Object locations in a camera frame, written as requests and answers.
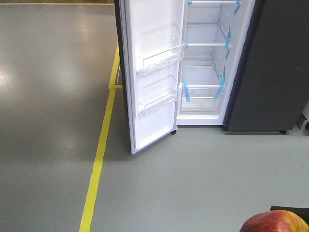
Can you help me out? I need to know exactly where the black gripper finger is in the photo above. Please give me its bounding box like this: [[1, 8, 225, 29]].
[[270, 205, 309, 219]]

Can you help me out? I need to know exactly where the red yellow apple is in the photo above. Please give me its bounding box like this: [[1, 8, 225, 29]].
[[239, 210, 309, 232]]

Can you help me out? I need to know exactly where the dark grey fridge body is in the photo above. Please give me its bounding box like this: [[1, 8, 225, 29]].
[[176, 0, 309, 135]]

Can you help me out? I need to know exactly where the open fridge door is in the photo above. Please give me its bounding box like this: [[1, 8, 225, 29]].
[[115, 0, 188, 154]]

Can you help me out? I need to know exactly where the clear crisper drawer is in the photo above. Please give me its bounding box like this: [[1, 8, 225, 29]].
[[180, 85, 223, 115]]

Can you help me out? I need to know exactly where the lower clear door bin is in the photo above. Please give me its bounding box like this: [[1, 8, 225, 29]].
[[137, 75, 180, 116]]

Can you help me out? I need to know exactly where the clear door bin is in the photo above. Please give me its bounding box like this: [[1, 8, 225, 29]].
[[135, 23, 186, 75], [137, 75, 180, 116]]

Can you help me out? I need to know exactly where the middle clear door bin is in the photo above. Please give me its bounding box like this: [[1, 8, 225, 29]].
[[135, 23, 186, 75]]

